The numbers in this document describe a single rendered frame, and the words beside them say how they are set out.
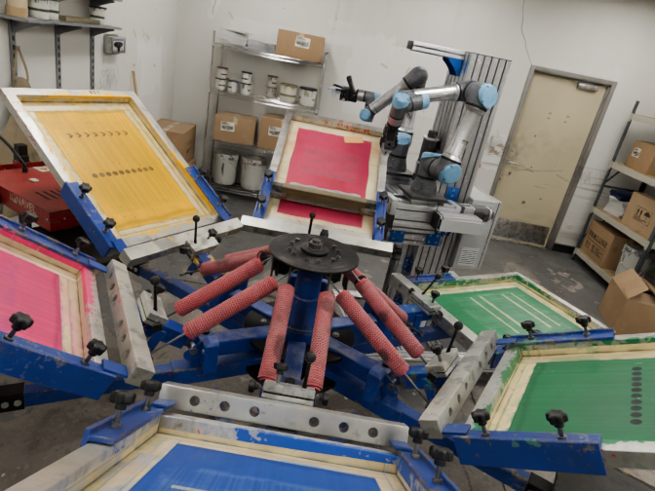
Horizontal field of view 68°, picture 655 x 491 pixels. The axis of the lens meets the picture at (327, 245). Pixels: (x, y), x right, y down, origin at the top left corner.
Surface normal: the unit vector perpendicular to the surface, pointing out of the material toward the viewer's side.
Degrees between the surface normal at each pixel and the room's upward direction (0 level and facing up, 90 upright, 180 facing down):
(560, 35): 90
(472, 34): 90
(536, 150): 90
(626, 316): 90
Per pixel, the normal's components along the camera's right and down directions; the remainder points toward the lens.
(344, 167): 0.13, -0.57
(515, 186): -0.04, 0.38
